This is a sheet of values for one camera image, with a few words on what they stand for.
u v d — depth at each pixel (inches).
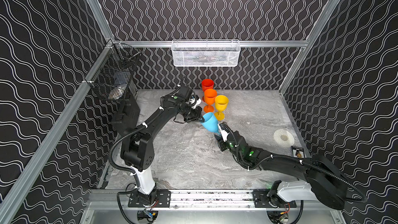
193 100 29.4
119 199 27.1
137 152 18.6
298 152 34.6
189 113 28.7
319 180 16.8
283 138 37.2
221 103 36.6
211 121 30.4
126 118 33.0
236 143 23.8
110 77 36.7
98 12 30.9
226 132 26.1
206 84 46.1
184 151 35.4
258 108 43.2
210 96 38.6
